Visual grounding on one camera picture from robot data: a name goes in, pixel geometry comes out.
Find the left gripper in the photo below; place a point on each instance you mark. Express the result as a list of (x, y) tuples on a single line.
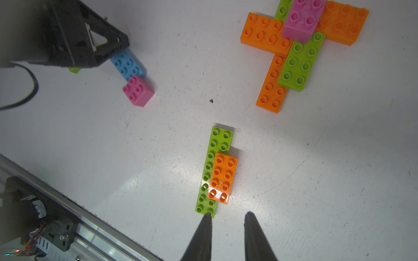
[(57, 33)]

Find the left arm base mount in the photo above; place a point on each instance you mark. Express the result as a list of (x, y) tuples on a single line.
[(28, 214)]

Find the pink lego square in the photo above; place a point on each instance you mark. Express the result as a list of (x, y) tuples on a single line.
[(138, 91)]

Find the pink lego cube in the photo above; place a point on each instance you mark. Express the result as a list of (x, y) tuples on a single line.
[(302, 19)]

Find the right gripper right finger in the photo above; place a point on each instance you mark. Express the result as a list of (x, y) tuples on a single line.
[(256, 245)]

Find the aluminium front rail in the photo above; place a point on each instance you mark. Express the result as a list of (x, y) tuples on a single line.
[(93, 236)]

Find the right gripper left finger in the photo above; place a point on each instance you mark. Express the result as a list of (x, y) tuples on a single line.
[(200, 246)]

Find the blue lego plate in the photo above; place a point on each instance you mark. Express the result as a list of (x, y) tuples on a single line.
[(128, 65)]

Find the green lego plate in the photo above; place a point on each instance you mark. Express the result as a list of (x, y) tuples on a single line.
[(74, 70), (220, 142)]

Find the orange lego brick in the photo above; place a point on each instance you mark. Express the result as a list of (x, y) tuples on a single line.
[(272, 95), (222, 178), (265, 33), (342, 23)]

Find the green lego brick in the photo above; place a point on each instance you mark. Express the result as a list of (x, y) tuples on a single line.
[(283, 10), (204, 203), (300, 61)]

